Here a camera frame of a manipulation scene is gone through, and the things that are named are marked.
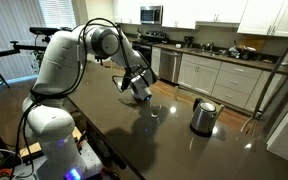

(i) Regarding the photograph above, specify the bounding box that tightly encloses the black camera tripod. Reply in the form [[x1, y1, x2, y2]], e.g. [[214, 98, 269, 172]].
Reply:
[[0, 27, 78, 92]]

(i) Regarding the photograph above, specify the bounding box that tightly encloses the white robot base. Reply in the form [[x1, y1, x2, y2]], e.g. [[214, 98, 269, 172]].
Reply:
[[27, 104, 103, 180]]

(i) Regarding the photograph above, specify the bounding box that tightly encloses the stainless steel electric kettle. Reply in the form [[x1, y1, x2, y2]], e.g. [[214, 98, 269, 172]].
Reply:
[[190, 98, 224, 137]]

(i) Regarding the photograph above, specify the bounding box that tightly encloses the clear drinking glass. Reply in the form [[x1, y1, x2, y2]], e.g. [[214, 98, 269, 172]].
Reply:
[[150, 105, 161, 118]]

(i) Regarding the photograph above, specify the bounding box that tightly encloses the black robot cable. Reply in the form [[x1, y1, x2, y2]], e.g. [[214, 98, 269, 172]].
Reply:
[[10, 17, 152, 180]]

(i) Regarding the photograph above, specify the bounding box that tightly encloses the stainless steel dishwasher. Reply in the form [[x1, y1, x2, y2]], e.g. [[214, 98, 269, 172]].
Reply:
[[159, 50, 182, 83]]

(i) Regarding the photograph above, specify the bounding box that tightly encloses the black stove range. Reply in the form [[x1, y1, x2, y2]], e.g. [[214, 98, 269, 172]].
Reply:
[[132, 31, 168, 64]]

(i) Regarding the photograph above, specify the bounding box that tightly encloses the silver microwave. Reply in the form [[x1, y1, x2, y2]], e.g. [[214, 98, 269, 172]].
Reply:
[[140, 6, 163, 25]]

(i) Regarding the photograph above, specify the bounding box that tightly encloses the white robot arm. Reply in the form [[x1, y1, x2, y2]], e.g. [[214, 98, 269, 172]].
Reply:
[[22, 23, 157, 111]]

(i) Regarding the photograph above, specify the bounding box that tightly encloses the cream wooden chair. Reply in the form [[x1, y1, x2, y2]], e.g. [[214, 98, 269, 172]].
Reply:
[[240, 111, 262, 137]]

